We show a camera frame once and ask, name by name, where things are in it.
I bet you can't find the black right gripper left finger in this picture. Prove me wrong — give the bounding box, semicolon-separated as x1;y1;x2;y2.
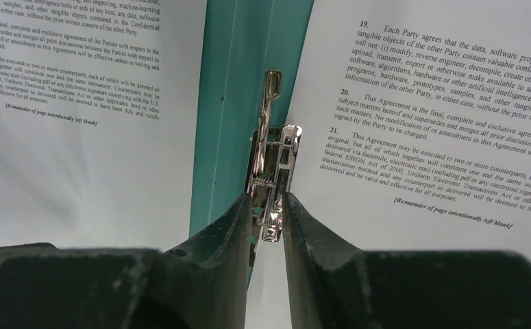
0;194;251;328

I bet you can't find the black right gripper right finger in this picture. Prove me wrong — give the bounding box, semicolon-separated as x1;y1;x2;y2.
283;194;531;328

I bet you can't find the printed white paper sheet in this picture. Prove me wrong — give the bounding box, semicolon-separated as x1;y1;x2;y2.
0;0;207;249

